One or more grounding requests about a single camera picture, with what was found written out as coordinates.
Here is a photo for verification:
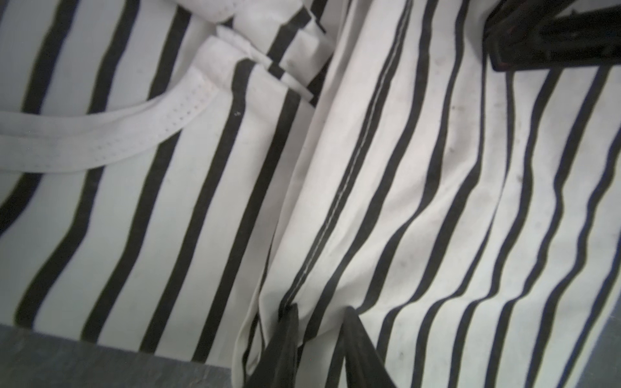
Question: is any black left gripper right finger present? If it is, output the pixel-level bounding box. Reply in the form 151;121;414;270
342;307;396;388

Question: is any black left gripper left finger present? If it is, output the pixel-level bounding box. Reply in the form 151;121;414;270
244;305;299;388

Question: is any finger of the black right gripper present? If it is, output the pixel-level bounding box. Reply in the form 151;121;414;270
483;1;620;72

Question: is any black white striped tank top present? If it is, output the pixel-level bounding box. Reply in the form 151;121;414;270
1;1;620;387

